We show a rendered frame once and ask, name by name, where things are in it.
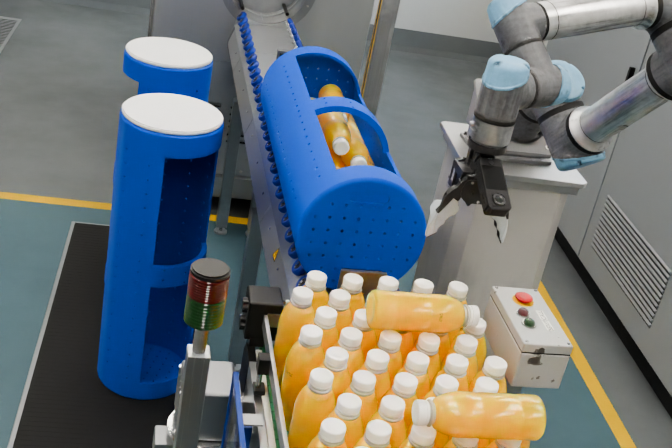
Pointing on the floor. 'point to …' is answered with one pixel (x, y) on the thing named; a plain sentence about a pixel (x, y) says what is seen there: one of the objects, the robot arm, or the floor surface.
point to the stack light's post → (191, 398)
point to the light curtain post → (384, 24)
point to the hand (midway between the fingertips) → (464, 242)
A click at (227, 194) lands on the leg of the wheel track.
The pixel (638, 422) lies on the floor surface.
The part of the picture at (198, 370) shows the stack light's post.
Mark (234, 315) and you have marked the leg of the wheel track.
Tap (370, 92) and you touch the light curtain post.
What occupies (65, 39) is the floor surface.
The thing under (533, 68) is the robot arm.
